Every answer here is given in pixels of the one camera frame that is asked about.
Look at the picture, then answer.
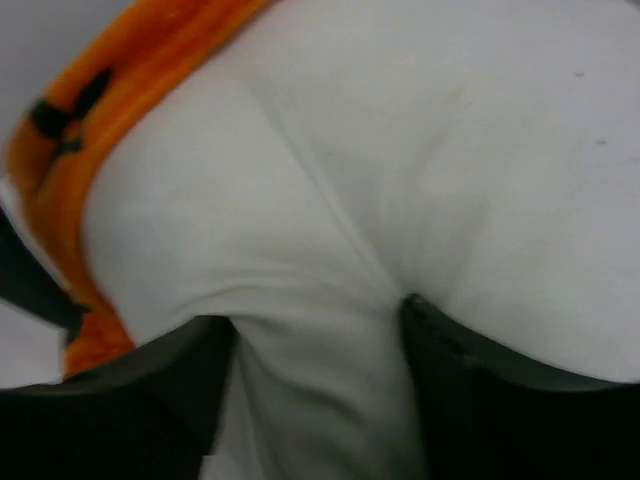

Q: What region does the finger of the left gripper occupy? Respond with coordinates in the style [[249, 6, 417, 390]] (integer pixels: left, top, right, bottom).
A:
[[1, 210, 85, 345]]

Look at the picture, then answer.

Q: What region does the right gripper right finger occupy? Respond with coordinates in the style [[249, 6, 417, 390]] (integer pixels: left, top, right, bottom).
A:
[[399, 295, 639, 480]]

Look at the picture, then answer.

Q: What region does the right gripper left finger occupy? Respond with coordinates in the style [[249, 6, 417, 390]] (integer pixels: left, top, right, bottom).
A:
[[1, 316, 235, 479]]

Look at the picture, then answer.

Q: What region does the orange patterned pillowcase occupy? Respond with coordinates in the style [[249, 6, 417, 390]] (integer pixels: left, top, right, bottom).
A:
[[6, 0, 266, 376]]

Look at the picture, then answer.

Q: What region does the white pillow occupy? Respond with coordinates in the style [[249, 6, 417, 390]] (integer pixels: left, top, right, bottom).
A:
[[82, 1, 639, 479]]

